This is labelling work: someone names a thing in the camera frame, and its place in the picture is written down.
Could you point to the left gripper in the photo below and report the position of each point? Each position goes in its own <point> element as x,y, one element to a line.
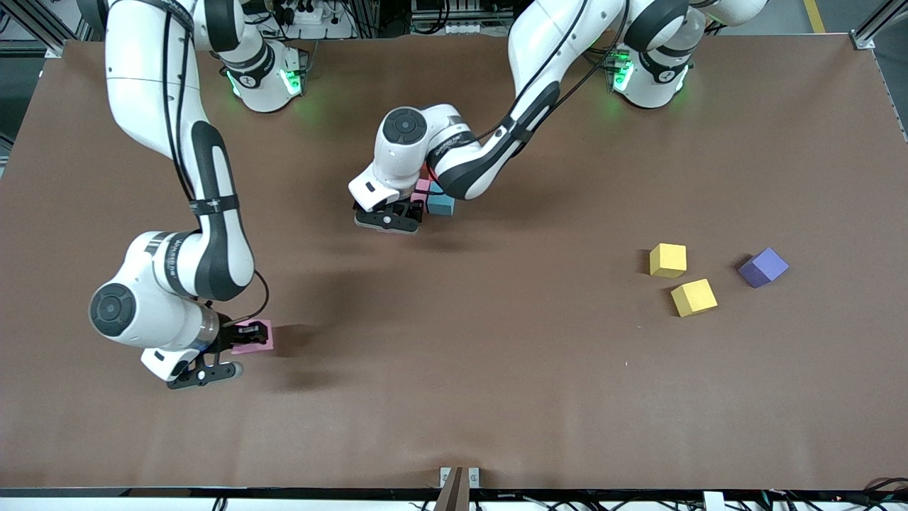
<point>409,209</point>

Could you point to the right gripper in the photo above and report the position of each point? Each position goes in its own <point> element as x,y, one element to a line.
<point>228,335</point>

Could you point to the pink foam cube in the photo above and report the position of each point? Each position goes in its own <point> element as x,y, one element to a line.
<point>422,186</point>
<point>255,345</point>

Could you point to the light blue foam cube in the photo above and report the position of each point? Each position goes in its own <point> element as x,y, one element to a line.
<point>443,202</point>

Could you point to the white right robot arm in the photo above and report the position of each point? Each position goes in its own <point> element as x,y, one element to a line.
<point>213,248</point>

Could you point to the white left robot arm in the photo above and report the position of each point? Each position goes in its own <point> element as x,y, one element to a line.
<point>404,135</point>

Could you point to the white power strip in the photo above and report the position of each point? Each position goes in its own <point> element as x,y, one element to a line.
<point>464,28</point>
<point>305,13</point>

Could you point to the yellow foam cube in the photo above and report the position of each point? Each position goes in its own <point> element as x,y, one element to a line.
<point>694,298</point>
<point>668,260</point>

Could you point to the purple foam cube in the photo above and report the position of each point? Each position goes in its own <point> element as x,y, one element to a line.
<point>765,266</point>

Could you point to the small white box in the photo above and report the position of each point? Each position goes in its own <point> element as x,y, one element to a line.
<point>713,500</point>

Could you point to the small metal bracket plate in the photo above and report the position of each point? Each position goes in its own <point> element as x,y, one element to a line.
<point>474,477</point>

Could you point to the aluminium frame profile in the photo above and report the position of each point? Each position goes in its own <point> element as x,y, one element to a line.
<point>21,48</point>
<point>869,32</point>

